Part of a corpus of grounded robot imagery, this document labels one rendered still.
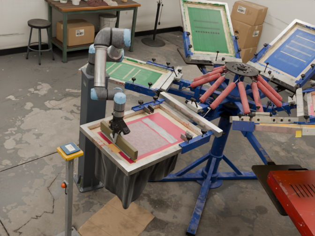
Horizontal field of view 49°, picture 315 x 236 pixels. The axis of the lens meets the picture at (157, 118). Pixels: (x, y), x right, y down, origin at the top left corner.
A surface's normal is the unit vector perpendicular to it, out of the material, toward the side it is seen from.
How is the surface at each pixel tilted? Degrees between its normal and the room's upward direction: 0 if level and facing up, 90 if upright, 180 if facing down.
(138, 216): 0
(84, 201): 0
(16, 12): 90
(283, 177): 0
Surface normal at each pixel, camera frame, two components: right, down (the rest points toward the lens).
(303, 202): 0.15, -0.83
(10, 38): 0.65, 0.48
